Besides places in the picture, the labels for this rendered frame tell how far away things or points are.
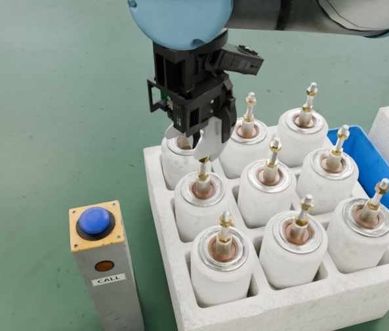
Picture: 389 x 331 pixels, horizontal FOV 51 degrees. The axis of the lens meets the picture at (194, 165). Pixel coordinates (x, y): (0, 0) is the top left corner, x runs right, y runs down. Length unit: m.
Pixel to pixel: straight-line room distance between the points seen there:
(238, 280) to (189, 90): 0.28
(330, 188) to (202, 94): 0.34
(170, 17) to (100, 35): 1.32
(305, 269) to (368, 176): 0.46
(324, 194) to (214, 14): 0.51
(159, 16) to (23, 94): 1.11
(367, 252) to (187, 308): 0.29
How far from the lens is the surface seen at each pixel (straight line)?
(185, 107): 0.47
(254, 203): 0.70
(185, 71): 0.47
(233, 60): 0.52
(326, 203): 0.77
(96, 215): 0.57
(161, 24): 0.31
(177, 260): 0.69
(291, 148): 0.82
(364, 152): 1.06
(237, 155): 0.77
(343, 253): 0.71
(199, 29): 0.30
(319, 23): 0.33
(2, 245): 1.01
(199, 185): 0.66
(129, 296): 0.70
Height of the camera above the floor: 0.78
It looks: 47 degrees down
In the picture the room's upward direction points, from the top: straight up
